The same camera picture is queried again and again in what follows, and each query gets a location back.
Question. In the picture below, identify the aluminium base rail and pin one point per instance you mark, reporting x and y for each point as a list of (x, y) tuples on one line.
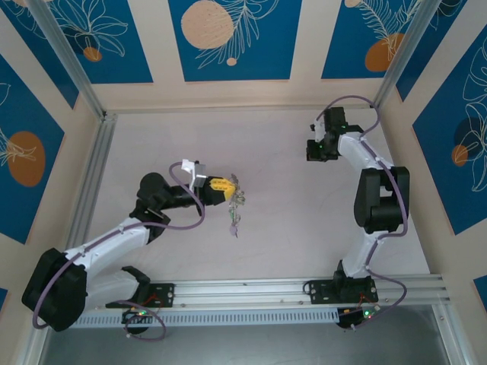
[(243, 291)]

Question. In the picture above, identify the aluminium frame post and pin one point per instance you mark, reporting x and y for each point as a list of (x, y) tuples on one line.
[(66, 57), (403, 49)]

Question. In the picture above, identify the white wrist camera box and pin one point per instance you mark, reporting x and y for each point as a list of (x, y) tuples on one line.
[(196, 173), (316, 124)]

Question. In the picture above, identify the aluminium side rail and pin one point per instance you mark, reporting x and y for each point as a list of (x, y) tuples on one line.
[(93, 175)]

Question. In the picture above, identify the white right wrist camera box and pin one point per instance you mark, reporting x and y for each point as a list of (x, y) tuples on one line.
[(316, 124)]

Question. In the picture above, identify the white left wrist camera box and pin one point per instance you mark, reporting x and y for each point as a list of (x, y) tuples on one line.
[(196, 173)]

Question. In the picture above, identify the small purple key tag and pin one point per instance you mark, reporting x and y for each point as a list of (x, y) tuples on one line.
[(233, 230)]

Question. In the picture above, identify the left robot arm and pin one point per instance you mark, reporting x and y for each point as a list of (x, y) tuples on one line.
[(110, 243)]

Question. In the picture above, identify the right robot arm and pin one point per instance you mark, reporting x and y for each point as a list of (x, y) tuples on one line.
[(380, 197)]

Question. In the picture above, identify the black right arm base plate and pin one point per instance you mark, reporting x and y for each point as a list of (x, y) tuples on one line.
[(321, 291)]

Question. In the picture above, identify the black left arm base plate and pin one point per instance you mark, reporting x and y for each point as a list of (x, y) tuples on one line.
[(163, 294)]

